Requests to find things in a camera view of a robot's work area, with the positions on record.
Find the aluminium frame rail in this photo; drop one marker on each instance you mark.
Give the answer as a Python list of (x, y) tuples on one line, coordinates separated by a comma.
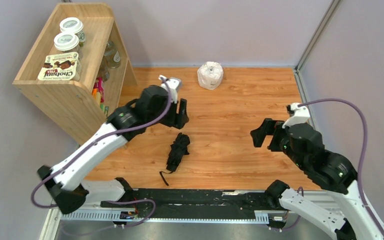
[(125, 215)]

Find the Chobani yogurt flip pack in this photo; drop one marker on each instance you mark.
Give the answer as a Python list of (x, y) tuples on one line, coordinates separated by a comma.
[(61, 67)]

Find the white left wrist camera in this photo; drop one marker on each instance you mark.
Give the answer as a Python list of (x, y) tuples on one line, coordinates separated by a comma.
[(172, 85)]

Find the wooden shelf unit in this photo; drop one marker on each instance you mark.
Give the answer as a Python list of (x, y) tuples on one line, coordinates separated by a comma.
[(70, 104)]

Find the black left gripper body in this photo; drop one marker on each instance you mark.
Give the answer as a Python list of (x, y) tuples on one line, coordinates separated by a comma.
[(174, 117)]

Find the black folding umbrella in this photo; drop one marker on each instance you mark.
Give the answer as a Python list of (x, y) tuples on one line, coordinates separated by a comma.
[(178, 149)]

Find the white lidded cup far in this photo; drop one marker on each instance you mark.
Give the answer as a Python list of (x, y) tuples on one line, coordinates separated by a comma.
[(75, 26)]

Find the white paper towel roll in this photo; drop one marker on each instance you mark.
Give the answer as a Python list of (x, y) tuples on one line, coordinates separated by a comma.
[(210, 75)]

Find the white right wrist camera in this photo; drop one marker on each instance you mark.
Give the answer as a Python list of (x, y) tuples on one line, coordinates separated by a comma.
[(297, 115)]

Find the white lidded cup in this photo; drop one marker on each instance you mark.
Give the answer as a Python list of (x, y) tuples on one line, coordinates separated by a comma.
[(68, 42), (75, 26)]

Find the white lidded cup near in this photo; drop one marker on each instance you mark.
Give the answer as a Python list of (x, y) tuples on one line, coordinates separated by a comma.
[(68, 42)]

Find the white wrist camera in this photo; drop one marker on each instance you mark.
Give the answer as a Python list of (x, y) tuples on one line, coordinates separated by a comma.
[(297, 115), (172, 85)]

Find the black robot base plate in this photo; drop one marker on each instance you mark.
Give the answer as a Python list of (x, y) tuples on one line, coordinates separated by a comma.
[(202, 204)]

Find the corner aluminium post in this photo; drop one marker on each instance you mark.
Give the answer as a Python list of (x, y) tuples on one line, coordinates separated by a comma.
[(329, 14)]

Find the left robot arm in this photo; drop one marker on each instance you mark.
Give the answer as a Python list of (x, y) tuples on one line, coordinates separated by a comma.
[(65, 181)]

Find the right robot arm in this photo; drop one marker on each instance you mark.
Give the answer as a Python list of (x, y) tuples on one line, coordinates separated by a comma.
[(331, 171)]

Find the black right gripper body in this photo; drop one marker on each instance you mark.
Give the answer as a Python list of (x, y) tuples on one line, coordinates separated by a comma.
[(274, 139)]

